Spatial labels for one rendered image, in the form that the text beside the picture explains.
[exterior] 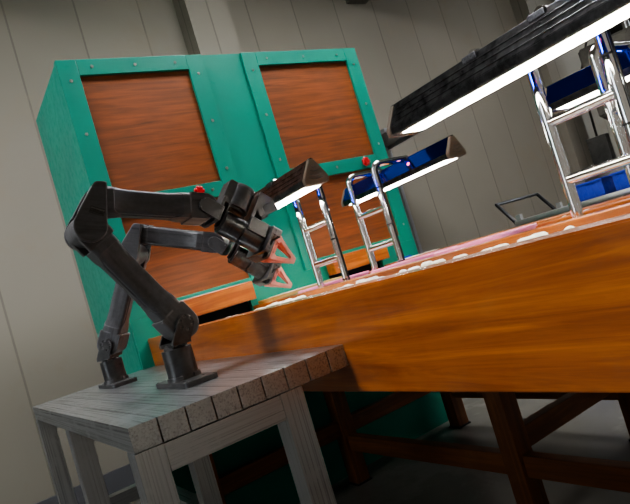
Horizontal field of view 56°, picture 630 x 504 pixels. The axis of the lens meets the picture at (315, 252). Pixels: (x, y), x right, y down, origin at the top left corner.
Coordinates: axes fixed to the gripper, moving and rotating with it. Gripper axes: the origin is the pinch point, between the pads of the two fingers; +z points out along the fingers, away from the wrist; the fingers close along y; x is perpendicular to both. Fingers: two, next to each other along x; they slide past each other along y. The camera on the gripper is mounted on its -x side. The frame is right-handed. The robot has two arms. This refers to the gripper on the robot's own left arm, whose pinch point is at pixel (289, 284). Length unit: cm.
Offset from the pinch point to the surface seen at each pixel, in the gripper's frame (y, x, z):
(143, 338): 55, 22, -19
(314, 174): -22.5, -22.5, -14.6
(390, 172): 8, -60, 25
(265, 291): 55, -14, 16
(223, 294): 49.3, -2.9, -1.1
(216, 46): 181, -189, -28
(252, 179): 57, -53, -6
